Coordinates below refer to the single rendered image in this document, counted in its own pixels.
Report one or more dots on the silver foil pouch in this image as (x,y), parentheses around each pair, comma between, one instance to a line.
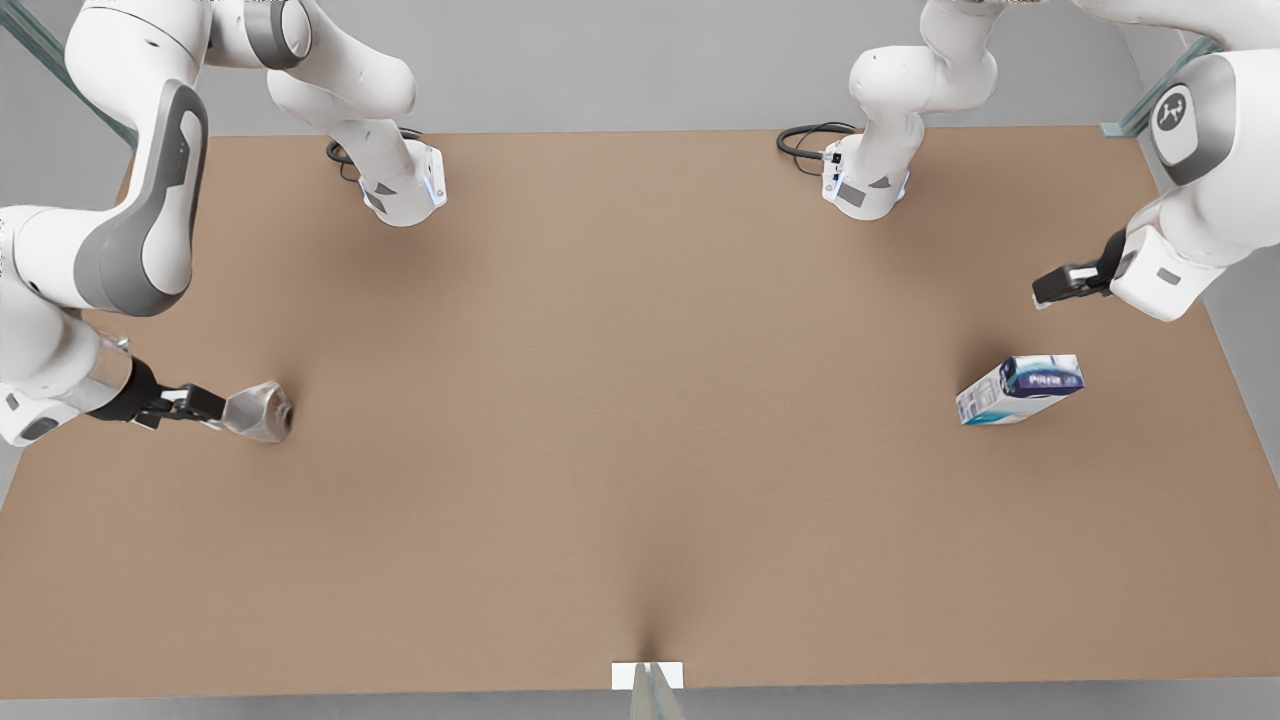
(258,410)

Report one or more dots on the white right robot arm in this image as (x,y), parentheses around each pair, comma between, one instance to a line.
(130,230)

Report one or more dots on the silver frame post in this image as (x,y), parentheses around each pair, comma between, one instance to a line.
(648,680)
(1165,90)
(50,62)

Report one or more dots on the blue and white carton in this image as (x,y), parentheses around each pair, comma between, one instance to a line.
(1020,390)

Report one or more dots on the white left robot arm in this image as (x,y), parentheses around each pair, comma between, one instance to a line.
(1215,200)

